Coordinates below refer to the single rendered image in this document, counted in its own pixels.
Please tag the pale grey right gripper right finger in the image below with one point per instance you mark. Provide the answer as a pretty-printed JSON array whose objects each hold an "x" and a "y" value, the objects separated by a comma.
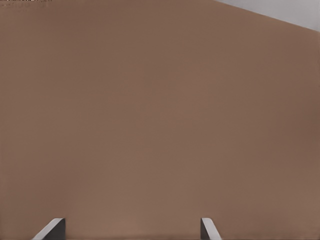
[{"x": 208, "y": 230}]

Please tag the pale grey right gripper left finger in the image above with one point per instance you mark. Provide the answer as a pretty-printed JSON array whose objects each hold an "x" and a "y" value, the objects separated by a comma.
[{"x": 54, "y": 230}]

